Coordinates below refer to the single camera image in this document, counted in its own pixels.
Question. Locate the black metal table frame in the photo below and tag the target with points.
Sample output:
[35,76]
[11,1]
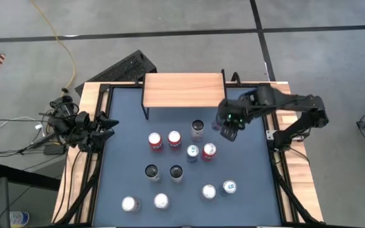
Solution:
[94,183]

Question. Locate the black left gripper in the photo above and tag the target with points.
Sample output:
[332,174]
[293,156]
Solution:
[82,122]

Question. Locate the white blue container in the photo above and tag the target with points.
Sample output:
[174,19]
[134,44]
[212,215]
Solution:
[19,218]

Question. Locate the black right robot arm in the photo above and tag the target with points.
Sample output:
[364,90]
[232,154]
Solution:
[309,103]

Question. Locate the black perforated box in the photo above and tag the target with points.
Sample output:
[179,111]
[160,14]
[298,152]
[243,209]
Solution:
[122,68]

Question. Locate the wooden shelf black metal frame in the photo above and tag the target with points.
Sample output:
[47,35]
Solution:
[184,90]

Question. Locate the blue-grey table mat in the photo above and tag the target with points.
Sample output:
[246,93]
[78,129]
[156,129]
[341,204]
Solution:
[249,177]

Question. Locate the black power brick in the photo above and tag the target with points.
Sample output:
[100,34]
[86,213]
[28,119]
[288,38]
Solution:
[54,149]

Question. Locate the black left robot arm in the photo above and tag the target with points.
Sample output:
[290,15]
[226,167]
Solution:
[62,109]

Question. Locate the grey perforated metal plate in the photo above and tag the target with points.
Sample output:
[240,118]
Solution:
[270,135]

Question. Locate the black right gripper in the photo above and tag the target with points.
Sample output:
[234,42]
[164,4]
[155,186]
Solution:
[236,111]

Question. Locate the silver Diet Coke can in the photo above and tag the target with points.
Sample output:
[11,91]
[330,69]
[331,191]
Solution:
[161,201]
[129,204]
[208,192]

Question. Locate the red Fanta strawberry can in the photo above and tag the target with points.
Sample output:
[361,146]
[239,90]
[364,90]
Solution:
[155,141]
[208,152]
[174,139]

